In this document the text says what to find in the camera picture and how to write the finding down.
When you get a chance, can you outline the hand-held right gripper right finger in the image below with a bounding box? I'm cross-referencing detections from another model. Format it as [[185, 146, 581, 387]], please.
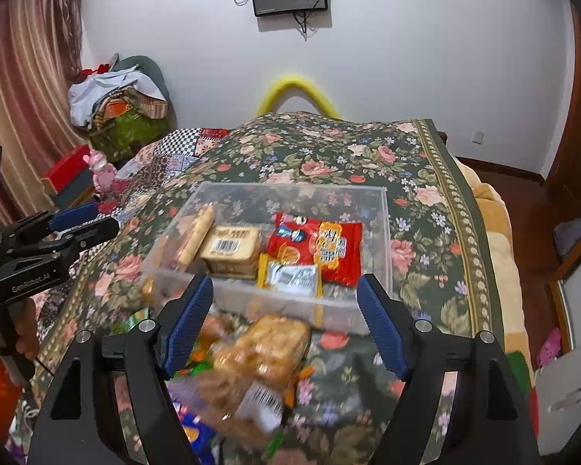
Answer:
[[357, 274, 545, 465]]

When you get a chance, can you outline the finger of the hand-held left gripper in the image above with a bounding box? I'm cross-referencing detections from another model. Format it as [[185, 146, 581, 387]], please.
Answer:
[[9, 216, 121, 273], [1, 203, 101, 244]]

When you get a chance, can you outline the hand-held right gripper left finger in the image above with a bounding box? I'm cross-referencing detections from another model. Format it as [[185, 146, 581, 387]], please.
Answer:
[[26, 275, 215, 465]]

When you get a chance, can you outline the clear plastic storage box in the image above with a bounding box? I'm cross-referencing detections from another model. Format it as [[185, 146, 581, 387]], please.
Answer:
[[140, 181, 394, 337]]

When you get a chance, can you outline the clear bag of cookies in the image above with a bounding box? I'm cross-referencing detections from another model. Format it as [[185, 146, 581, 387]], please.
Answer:
[[213, 314, 311, 388]]

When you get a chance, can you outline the person's left hand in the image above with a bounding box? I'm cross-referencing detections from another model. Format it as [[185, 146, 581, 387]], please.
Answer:
[[9, 298, 41, 360]]

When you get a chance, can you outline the dark grey box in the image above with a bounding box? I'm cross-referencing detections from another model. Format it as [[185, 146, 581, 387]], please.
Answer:
[[53, 174, 98, 210]]

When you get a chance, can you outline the brown bread packet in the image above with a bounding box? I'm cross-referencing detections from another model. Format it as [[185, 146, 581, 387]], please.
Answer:
[[198, 314, 234, 346]]

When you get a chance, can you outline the red box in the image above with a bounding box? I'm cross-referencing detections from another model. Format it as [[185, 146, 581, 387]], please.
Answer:
[[41, 145, 93, 193]]

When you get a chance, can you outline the green snack packet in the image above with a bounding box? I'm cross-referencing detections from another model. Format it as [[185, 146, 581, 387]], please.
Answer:
[[123, 311, 153, 332]]

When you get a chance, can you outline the pink plush toy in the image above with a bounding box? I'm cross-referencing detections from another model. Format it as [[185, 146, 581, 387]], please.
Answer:
[[86, 149, 118, 195]]

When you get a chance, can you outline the clear snack packet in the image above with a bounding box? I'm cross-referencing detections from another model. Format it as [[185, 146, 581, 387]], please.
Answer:
[[143, 232, 180, 301]]

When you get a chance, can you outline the clear pastry bag white label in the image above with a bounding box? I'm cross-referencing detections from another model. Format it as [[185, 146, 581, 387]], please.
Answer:
[[174, 373, 286, 443]]

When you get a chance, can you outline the tan biscuit packet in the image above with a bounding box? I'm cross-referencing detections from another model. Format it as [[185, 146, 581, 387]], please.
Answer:
[[198, 225, 263, 279]]

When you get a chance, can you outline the long biscuit packet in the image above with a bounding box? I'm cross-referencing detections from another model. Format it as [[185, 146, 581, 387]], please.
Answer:
[[174, 203, 216, 268]]

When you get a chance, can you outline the blue snack packet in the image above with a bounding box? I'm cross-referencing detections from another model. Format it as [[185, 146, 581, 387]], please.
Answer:
[[169, 397, 215, 462]]

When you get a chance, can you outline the red snack packet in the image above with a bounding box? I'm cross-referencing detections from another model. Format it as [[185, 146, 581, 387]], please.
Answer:
[[264, 212, 364, 288]]

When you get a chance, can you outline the yellow and silver snack packet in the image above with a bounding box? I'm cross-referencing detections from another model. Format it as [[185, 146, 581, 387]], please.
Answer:
[[256, 254, 323, 298]]

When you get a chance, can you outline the pile of clothes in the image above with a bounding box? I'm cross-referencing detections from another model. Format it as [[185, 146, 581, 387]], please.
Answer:
[[68, 55, 170, 131]]

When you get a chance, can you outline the checkered patchwork quilt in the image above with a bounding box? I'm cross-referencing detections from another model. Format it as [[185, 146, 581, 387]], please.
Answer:
[[111, 126, 230, 214]]

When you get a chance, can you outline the striped pink curtain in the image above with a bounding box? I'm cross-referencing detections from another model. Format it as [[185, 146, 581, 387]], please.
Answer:
[[0, 0, 95, 228]]

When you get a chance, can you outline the beige fleece blanket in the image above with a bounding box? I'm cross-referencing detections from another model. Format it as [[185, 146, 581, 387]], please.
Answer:
[[457, 155, 538, 398]]

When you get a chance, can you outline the grey chair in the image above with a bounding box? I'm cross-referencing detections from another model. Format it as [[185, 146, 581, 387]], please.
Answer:
[[111, 55, 171, 107]]

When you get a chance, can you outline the pink slipper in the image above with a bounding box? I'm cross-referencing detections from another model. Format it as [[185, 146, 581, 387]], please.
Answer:
[[536, 328, 562, 368]]

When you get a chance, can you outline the floral blanket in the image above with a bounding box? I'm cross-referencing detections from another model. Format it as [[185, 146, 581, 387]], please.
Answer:
[[34, 111, 507, 465]]

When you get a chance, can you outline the wood framed panel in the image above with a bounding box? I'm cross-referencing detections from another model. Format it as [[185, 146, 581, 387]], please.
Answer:
[[549, 242, 581, 354]]

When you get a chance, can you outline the white cardboard sheet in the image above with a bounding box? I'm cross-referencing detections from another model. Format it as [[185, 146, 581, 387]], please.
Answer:
[[533, 334, 581, 456]]

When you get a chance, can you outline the grey cloth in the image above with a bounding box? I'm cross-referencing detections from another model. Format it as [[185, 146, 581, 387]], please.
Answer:
[[552, 213, 581, 263]]

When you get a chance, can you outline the yellow foam tube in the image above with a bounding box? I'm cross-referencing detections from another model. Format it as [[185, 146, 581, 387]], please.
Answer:
[[256, 74, 342, 119]]

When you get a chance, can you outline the black monitor cable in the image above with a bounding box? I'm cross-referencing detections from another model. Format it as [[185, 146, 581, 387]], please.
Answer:
[[293, 9, 320, 40]]

